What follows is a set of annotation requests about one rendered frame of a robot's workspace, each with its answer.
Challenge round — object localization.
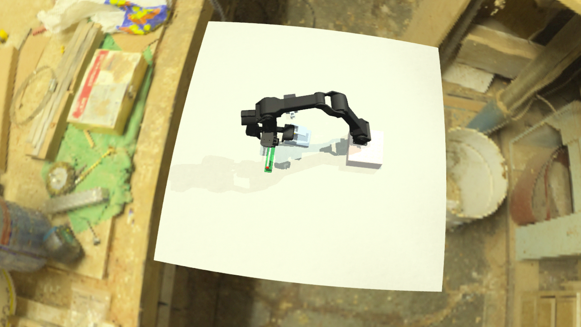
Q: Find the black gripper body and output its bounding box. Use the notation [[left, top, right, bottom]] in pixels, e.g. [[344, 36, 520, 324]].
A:
[[246, 122, 295, 140]]

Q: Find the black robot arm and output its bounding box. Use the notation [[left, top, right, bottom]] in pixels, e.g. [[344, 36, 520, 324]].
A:
[[241, 91, 372, 148]]

